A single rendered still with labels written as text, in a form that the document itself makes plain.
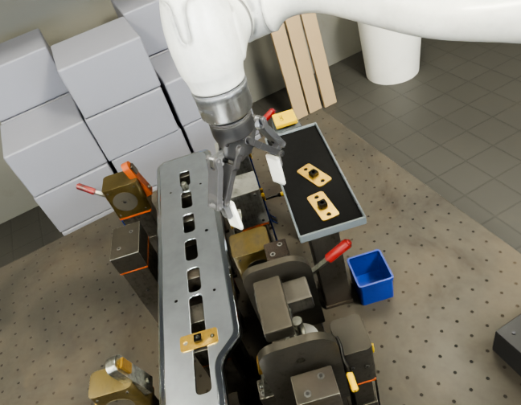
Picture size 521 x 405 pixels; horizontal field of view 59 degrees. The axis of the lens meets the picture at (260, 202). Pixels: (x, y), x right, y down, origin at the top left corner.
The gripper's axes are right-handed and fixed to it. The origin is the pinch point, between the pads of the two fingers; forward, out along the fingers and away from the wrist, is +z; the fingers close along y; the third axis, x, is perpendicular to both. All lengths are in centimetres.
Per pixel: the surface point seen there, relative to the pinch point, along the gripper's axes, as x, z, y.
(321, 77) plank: -130, 102, -190
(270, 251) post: 0.3, 14.1, 1.5
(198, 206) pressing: -36.3, 24.1, -7.2
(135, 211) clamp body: -59, 29, 1
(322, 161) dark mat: -1.1, 8.2, -22.5
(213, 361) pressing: 0.4, 24.1, 24.7
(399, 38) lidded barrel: -90, 90, -229
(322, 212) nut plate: 8.1, 7.9, -8.4
